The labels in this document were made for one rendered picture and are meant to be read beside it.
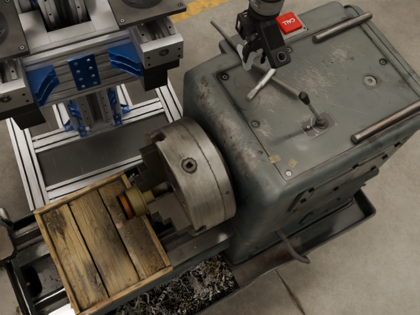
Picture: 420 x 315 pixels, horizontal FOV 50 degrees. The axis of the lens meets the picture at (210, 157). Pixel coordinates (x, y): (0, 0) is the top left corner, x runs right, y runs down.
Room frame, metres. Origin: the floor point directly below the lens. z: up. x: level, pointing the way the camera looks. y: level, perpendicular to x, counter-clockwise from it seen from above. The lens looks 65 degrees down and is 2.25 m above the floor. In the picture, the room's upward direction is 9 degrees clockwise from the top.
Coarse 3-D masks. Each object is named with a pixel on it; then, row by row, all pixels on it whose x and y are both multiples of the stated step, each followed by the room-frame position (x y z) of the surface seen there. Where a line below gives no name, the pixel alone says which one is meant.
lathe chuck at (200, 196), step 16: (160, 128) 0.57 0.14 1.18; (176, 128) 0.56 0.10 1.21; (160, 144) 0.50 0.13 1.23; (176, 144) 0.50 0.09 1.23; (192, 144) 0.51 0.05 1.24; (176, 160) 0.46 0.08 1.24; (176, 176) 0.42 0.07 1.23; (192, 176) 0.42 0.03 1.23; (208, 176) 0.43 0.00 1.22; (176, 192) 0.41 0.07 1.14; (192, 192) 0.39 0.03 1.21; (208, 192) 0.40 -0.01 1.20; (192, 208) 0.36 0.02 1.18; (208, 208) 0.37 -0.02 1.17; (192, 224) 0.34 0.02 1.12; (208, 224) 0.35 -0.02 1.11
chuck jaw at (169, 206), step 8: (160, 200) 0.39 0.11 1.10; (168, 200) 0.40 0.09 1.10; (176, 200) 0.40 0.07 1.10; (152, 208) 0.37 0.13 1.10; (160, 208) 0.37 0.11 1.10; (168, 208) 0.37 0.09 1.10; (176, 208) 0.38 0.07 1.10; (152, 216) 0.35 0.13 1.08; (160, 216) 0.36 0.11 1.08; (168, 216) 0.35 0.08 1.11; (176, 216) 0.35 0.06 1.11; (184, 216) 0.36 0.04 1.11; (176, 224) 0.33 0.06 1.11; (184, 224) 0.34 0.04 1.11
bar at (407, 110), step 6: (414, 102) 0.71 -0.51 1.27; (402, 108) 0.69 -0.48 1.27; (408, 108) 0.69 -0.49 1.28; (414, 108) 0.69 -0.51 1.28; (396, 114) 0.67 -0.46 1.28; (402, 114) 0.67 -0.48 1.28; (408, 114) 0.68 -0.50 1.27; (384, 120) 0.64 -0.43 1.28; (390, 120) 0.65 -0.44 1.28; (396, 120) 0.65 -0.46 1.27; (372, 126) 0.62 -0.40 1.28; (378, 126) 0.62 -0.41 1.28; (384, 126) 0.63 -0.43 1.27; (360, 132) 0.59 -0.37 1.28; (366, 132) 0.60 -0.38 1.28; (372, 132) 0.60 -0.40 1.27; (354, 138) 0.58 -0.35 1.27; (360, 138) 0.58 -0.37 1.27
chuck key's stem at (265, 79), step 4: (268, 72) 0.73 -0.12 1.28; (272, 72) 0.74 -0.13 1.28; (264, 76) 0.72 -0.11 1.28; (268, 76) 0.72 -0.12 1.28; (260, 80) 0.71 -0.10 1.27; (264, 80) 0.71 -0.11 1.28; (268, 80) 0.71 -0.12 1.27; (260, 84) 0.69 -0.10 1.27; (264, 84) 0.70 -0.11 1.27; (256, 88) 0.68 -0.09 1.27; (260, 88) 0.68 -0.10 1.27; (252, 92) 0.66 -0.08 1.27; (256, 92) 0.67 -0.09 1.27; (248, 96) 0.65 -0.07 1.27; (252, 96) 0.65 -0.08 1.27
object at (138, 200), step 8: (136, 184) 0.42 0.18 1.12; (128, 192) 0.39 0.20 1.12; (136, 192) 0.40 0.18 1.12; (144, 192) 0.40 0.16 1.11; (120, 200) 0.37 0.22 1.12; (128, 200) 0.38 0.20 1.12; (136, 200) 0.38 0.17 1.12; (144, 200) 0.38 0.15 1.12; (152, 200) 0.39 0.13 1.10; (120, 208) 0.37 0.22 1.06; (128, 208) 0.35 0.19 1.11; (136, 208) 0.36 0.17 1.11; (144, 208) 0.36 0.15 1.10; (128, 216) 0.34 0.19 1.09; (136, 216) 0.35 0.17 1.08
